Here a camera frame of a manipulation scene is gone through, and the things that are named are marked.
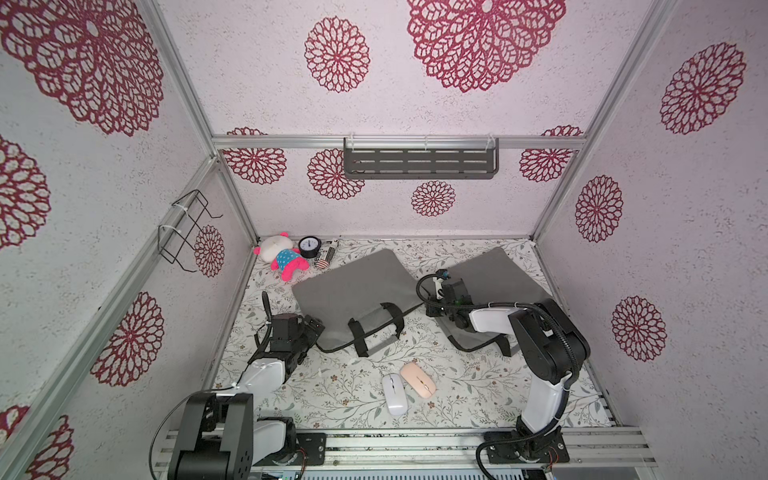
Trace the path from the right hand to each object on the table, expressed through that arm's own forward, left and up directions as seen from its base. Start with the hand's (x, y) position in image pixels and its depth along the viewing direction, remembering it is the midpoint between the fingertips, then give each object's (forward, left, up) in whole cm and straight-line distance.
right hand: (428, 296), depth 100 cm
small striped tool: (+15, +37, +2) cm, 40 cm away
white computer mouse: (-32, +11, -1) cm, 34 cm away
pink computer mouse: (-28, +4, -1) cm, 28 cm away
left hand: (-14, +35, +1) cm, 38 cm away
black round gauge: (+22, +45, 0) cm, 50 cm away
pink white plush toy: (+15, +52, +5) cm, 55 cm away
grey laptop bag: (-4, +23, +1) cm, 23 cm away
